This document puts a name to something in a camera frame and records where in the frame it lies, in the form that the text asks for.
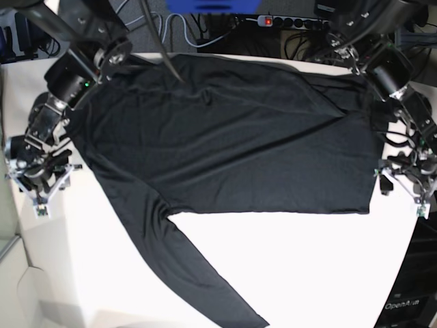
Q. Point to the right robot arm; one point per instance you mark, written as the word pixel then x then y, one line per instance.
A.
pixel 98 47

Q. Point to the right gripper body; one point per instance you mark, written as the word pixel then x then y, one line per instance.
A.
pixel 43 179

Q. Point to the dark long-sleeve T-shirt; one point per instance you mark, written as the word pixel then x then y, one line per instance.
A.
pixel 231 137

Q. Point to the glass side panel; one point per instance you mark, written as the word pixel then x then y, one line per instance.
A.
pixel 9 213

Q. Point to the blue plastic bin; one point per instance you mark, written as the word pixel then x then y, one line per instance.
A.
pixel 213 6

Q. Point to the grey power strip red switch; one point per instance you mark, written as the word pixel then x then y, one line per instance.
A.
pixel 293 22

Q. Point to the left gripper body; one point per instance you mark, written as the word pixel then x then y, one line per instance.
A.
pixel 406 181

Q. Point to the black OpenArm control box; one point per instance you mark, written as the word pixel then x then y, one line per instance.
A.
pixel 412 299

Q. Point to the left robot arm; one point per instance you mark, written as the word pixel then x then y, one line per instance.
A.
pixel 363 34

